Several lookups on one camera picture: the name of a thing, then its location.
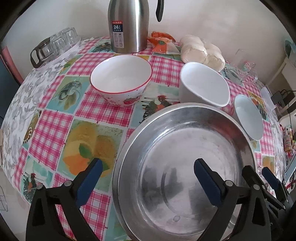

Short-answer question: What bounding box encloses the small light blue bowl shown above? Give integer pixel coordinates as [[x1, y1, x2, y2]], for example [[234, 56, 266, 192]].
[[233, 94, 264, 141]]

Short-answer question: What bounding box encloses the white ceramic bowl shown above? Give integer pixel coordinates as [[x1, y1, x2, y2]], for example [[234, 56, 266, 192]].
[[179, 62, 230, 108]]

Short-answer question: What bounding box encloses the smartphone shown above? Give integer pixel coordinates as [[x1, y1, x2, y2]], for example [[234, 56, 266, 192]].
[[284, 155, 296, 183]]

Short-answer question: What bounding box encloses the colourful snack package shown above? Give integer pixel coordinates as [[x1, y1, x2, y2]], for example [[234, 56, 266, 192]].
[[283, 126, 292, 152]]

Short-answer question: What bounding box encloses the black charger plug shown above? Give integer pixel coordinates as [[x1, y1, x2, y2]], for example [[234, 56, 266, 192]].
[[271, 91, 285, 106]]

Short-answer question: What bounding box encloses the white power strip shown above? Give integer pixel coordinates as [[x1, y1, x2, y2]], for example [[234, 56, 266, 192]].
[[260, 87, 276, 110]]

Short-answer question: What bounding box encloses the clear glass mug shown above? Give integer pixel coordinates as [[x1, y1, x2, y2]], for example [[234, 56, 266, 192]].
[[222, 49, 258, 85]]

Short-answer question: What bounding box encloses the strawberry pattern ceramic bowl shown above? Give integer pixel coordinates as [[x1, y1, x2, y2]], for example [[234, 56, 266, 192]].
[[90, 55, 152, 107]]

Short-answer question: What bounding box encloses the bag of white buns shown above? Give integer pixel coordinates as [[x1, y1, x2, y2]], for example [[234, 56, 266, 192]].
[[180, 35, 225, 72]]

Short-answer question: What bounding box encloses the upturned drinking glass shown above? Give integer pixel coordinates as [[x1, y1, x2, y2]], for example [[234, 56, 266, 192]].
[[59, 27, 81, 47]]

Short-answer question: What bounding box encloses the orange snack packet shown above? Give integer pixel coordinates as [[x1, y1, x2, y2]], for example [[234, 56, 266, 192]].
[[148, 31, 180, 55]]

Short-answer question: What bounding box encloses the stainless steel thermos jug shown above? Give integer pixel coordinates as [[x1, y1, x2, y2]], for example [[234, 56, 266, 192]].
[[107, 0, 165, 54]]

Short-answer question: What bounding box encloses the glass teapot black handle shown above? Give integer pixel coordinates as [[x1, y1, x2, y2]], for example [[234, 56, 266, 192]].
[[30, 36, 59, 68]]

